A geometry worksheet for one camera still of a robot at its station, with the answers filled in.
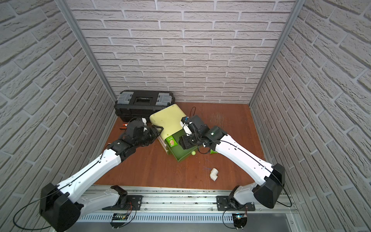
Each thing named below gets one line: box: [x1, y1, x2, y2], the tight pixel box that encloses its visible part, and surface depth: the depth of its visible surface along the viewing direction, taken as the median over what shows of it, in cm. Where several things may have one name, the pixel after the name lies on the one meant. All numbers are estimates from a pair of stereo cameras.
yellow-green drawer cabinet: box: [149, 103, 186, 156], surface depth 83 cm
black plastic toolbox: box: [114, 89, 176, 122], surface depth 100 cm
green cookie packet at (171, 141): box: [165, 135, 179, 147], surface depth 81 cm
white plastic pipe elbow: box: [209, 167, 219, 182], surface depth 83 cm
